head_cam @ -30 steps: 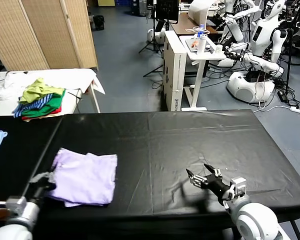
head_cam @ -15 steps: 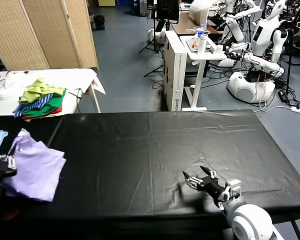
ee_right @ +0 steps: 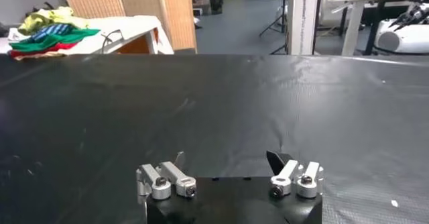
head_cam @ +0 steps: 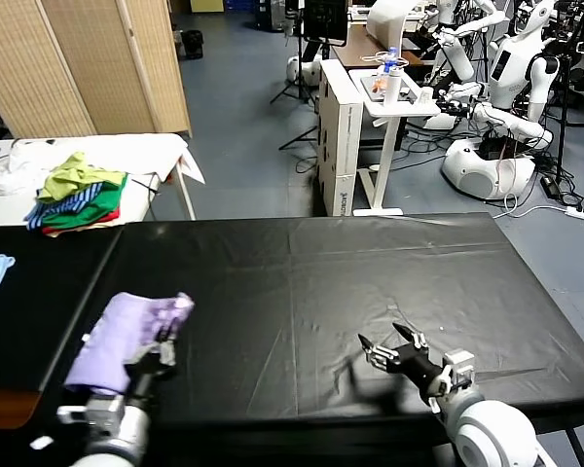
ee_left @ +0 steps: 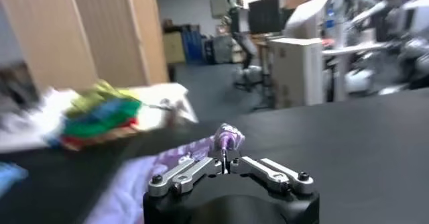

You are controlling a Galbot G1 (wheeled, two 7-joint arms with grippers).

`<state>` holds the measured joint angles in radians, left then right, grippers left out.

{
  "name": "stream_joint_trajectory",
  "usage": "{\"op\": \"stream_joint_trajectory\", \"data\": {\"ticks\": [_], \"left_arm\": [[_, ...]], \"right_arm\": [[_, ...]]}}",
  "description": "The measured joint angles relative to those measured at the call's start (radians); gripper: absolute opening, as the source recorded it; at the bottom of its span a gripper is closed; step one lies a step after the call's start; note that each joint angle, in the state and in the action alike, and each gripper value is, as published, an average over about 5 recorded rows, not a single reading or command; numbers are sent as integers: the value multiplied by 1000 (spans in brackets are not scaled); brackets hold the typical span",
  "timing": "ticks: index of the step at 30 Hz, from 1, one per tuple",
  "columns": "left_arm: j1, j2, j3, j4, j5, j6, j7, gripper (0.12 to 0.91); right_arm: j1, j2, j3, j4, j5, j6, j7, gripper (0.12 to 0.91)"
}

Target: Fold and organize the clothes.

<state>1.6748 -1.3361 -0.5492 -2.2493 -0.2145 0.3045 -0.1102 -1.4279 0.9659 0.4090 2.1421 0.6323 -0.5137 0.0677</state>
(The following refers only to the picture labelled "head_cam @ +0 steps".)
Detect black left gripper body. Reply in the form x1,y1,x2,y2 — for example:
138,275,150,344
125,361,177,406

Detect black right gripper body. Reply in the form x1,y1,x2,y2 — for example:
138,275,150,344
386,347,447,391

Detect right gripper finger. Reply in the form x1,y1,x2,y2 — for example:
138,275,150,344
357,333,401,370
391,322,430,350

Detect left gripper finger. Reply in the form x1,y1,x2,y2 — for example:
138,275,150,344
125,345,153,368
152,326,179,367

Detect lavender t-shirt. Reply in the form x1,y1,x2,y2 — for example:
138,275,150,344
62,291,196,396

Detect small white robot base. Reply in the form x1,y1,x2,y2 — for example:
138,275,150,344
285,53,325,89

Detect large black table cover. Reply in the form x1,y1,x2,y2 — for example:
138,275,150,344
38,212,584,442

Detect small black table cover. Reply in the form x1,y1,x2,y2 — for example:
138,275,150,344
0,224,124,396

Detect beige garment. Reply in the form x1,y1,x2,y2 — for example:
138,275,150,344
43,216,128,238

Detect red garment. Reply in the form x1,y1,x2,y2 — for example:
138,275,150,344
42,203,122,234

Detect dark green garment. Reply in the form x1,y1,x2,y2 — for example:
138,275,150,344
41,172,129,228

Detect blue striped garment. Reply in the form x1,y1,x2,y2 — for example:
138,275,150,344
24,182,103,231

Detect lime green garment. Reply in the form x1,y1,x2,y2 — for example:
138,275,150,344
37,150,128,204

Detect white folding table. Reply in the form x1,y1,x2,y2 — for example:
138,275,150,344
0,133,199,228

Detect white side table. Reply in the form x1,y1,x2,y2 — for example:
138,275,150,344
348,67,443,217

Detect white sheet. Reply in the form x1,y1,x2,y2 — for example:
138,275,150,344
48,133,206,185

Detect tall white cardboard box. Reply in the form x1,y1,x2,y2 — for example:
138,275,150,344
317,58,366,218

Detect crumpled white garment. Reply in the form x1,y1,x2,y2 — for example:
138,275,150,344
0,138,55,196

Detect white thermos bottle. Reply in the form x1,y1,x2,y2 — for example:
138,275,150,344
383,66,404,109

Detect black pole stand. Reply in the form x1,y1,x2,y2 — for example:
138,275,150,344
544,53,584,196

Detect white wheeled humanoid robot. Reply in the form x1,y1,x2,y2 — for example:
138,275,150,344
420,0,566,201

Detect brown wooden desk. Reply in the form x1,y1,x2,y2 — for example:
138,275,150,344
331,23,437,69

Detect bamboo folding screen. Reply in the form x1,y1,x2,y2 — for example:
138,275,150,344
0,0,194,140

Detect black tripod stand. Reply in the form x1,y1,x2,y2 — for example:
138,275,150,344
271,0,318,106

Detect black bin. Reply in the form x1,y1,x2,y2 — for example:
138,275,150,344
182,28,205,60

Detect white curved shell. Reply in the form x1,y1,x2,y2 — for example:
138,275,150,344
367,0,413,48

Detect black monitor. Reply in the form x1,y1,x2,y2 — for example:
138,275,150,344
304,0,350,49

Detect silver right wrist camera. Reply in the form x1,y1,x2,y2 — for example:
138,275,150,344
437,349,476,393

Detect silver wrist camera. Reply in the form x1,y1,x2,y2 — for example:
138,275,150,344
56,394,128,439
437,349,476,393

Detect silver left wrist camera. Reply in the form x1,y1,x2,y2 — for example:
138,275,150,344
56,394,128,439

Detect white floor cable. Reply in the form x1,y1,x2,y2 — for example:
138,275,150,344
493,194,570,220

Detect white wire loops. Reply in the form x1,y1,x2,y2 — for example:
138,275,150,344
362,51,410,67

